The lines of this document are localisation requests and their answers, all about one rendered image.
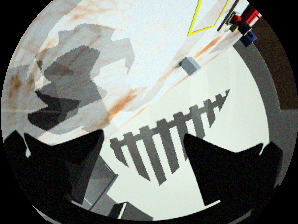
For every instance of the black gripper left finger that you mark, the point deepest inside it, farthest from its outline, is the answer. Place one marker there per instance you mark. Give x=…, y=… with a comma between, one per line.
x=70, y=163

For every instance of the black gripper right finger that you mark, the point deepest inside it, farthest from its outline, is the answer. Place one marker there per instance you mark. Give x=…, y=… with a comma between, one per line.
x=215, y=168

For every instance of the black rubber tyre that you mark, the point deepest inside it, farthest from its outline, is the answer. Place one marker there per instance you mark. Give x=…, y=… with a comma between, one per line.
x=244, y=28

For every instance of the yellow rectangular outline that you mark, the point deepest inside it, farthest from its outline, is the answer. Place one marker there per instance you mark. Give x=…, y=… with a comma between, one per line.
x=195, y=17

